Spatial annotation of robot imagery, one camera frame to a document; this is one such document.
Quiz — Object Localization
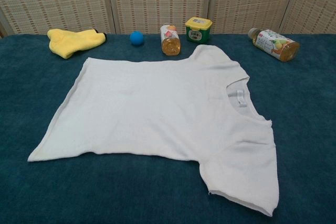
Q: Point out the white T-shirt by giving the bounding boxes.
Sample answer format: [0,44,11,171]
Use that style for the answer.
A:
[27,44,280,218]

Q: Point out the tea bottle with peach label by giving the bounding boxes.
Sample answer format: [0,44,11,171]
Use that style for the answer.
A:
[160,23,182,56]

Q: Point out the blue ball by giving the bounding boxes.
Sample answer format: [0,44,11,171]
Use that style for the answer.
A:
[130,31,145,46]

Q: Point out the green tub with yellow lid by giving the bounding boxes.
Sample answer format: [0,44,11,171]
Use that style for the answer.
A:
[185,16,213,44]

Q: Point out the yellow cloth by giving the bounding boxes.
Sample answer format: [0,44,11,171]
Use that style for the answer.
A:
[47,28,107,59]

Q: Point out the tea bottle with green-fruit label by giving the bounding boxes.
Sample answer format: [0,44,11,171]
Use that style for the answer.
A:
[248,27,300,62]

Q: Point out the blue-green table cover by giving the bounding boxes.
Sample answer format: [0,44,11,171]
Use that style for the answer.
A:
[0,33,336,224]

